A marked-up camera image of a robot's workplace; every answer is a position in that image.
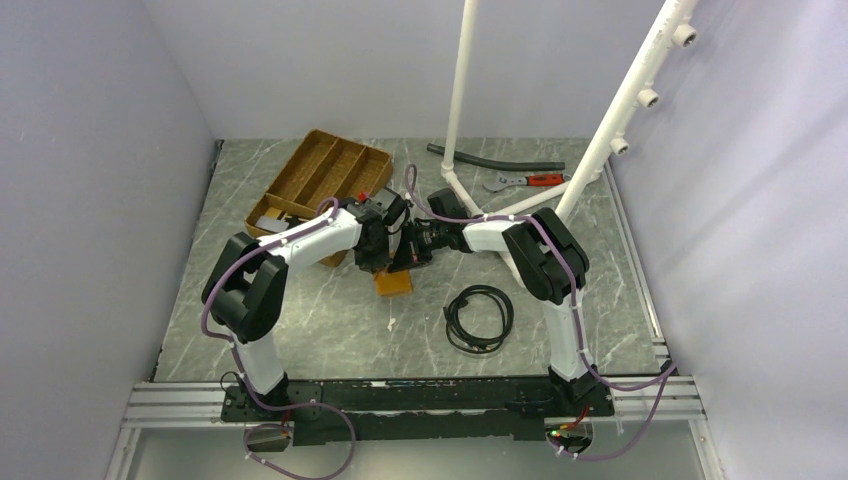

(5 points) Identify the purple cable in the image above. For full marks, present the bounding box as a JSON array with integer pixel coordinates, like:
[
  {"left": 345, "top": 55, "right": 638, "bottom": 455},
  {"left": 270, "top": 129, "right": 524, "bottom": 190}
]
[
  {"left": 200, "top": 197, "right": 357, "bottom": 480},
  {"left": 404, "top": 164, "right": 678, "bottom": 463}
]

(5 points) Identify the coiled black cable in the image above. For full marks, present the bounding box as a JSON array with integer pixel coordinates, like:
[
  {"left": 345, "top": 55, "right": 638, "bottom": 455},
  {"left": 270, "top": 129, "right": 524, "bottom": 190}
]
[{"left": 442, "top": 284, "right": 516, "bottom": 354}]

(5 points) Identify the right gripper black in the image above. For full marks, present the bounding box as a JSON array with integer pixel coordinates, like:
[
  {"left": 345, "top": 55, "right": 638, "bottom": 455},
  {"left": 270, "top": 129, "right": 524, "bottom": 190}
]
[{"left": 388, "top": 224, "right": 447, "bottom": 277}]

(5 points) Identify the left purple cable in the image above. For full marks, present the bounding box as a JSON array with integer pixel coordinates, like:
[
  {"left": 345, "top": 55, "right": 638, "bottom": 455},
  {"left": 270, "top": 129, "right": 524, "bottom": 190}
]
[{"left": 200, "top": 197, "right": 357, "bottom": 480}]

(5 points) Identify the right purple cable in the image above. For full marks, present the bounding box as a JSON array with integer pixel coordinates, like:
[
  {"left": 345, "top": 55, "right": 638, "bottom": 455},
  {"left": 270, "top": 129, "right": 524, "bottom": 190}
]
[{"left": 404, "top": 164, "right": 678, "bottom": 463}]

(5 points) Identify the aluminium rail frame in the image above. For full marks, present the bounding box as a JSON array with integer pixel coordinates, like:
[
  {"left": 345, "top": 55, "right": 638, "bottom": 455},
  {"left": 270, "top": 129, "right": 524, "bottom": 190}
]
[{"left": 108, "top": 165, "right": 719, "bottom": 479}]

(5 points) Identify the woven brown organizer tray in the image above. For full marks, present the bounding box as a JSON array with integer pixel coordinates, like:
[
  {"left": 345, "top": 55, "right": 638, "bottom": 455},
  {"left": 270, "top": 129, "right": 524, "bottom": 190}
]
[{"left": 224, "top": 130, "right": 393, "bottom": 263}]

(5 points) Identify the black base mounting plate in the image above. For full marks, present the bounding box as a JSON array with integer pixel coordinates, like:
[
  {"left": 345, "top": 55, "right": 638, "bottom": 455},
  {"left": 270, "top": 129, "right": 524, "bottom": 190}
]
[{"left": 221, "top": 375, "right": 615, "bottom": 446}]

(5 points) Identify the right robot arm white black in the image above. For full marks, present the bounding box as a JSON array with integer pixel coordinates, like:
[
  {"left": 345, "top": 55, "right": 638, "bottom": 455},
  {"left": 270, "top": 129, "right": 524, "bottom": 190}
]
[{"left": 388, "top": 188, "right": 597, "bottom": 415}]

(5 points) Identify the white PVC pipe frame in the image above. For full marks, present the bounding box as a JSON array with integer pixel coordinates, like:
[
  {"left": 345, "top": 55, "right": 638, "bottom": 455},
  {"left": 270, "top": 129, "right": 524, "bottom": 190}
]
[{"left": 436, "top": 0, "right": 700, "bottom": 223}]

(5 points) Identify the white card stack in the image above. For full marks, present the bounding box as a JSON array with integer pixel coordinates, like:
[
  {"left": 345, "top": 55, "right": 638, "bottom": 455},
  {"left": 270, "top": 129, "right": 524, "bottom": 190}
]
[{"left": 254, "top": 207, "right": 305, "bottom": 235}]

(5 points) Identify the orange card holder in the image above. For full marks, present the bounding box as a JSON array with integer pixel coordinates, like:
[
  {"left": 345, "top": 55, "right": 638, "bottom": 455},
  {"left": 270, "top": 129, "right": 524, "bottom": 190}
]
[{"left": 373, "top": 270, "right": 414, "bottom": 298}]

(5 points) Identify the black foam tube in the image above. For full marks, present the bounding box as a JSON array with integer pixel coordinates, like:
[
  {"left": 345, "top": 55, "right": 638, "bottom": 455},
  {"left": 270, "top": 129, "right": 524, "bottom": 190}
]
[{"left": 453, "top": 151, "right": 566, "bottom": 172}]

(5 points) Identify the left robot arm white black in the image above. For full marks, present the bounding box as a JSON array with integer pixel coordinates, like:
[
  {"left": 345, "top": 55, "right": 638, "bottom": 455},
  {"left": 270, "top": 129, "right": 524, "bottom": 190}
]
[{"left": 200, "top": 188, "right": 409, "bottom": 420}]

